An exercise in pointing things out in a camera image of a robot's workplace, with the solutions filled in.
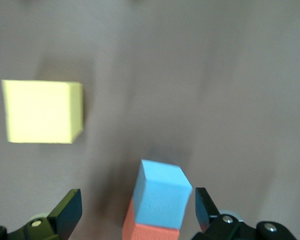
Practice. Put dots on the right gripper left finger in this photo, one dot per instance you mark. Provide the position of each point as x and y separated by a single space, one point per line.
55 227

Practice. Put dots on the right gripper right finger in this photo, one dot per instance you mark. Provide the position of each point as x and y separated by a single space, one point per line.
227 231

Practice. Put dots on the blue foam cube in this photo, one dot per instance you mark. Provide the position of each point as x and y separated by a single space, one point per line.
162 197

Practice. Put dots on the orange foam cube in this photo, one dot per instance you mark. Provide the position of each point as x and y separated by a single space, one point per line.
150 233

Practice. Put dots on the yellow foam cube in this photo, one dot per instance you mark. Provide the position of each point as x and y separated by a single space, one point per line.
40 112

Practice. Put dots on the brown table cover mat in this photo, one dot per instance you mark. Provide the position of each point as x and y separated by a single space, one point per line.
215 75

